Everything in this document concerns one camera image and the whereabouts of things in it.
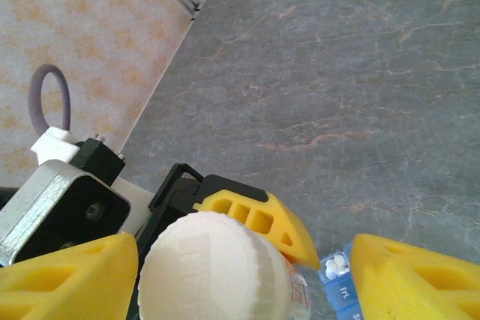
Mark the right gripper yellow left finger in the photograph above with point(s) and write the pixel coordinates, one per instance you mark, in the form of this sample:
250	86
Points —
56	290

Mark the blue weekly pill organizer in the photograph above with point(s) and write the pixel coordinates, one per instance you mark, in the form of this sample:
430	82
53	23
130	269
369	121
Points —
341	292

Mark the white capped pill bottle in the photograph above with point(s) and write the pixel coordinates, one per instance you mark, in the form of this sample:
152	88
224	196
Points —
210	267

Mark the small white round pill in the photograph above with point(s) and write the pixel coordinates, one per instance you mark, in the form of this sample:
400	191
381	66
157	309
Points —
343	268
339	260
333	273
330	262

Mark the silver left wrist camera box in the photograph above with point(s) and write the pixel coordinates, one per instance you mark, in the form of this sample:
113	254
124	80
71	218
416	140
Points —
56	200

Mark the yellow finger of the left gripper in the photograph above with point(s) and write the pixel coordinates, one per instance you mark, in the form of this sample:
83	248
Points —
262	219

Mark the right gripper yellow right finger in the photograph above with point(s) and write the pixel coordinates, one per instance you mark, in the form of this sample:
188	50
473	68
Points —
412	286

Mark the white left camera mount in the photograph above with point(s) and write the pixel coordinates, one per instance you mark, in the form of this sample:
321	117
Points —
56	144

